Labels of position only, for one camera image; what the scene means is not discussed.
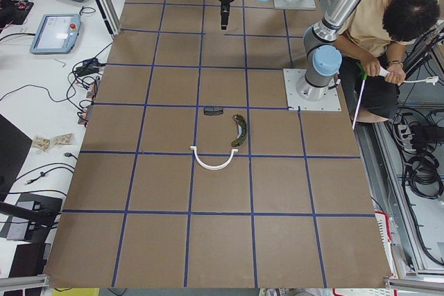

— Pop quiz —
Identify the green brake shoe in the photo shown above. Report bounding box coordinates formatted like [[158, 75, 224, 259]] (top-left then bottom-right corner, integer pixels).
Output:
[[231, 114, 247, 148]]

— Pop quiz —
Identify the person in beige shirt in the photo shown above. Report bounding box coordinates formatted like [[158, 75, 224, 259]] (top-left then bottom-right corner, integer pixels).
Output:
[[334, 0, 440, 123]]

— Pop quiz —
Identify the bag of small parts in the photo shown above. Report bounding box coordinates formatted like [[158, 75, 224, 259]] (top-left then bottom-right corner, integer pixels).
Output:
[[51, 133, 75, 146], [31, 136, 51, 152]]

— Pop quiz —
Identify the near teach pendant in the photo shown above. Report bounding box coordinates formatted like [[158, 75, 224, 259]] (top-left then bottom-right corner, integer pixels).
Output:
[[30, 13, 81, 54]]

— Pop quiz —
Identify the dark grey brake pad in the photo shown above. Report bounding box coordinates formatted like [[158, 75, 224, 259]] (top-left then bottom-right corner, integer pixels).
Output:
[[203, 106, 224, 116]]

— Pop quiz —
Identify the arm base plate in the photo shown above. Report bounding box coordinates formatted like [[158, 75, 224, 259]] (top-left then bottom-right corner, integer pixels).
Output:
[[273, 0, 316, 10], [283, 69, 341, 112]]

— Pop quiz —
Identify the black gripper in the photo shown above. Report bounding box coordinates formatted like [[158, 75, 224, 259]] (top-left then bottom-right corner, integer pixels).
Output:
[[219, 0, 234, 30]]

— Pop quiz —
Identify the white curved plastic bracket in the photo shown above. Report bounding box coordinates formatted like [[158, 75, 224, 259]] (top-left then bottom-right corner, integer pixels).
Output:
[[189, 146, 239, 171]]

